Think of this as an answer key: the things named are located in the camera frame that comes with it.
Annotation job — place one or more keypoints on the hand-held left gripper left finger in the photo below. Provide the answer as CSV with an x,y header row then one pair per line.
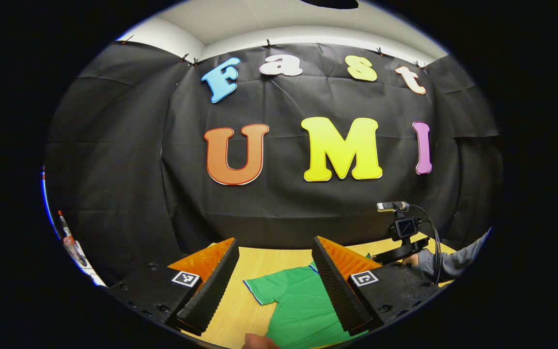
x,y
213,291

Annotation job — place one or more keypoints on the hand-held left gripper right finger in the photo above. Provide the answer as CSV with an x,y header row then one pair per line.
x,y
337,291

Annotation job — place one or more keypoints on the green T-shirt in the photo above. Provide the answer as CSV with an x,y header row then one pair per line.
x,y
298,305

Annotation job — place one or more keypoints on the black backdrop cloth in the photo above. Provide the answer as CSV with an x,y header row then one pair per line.
x,y
269,213

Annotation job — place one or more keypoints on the white blue edged board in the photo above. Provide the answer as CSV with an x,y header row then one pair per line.
x,y
92,276

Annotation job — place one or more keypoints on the red grey tool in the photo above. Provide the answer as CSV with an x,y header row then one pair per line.
x,y
68,240

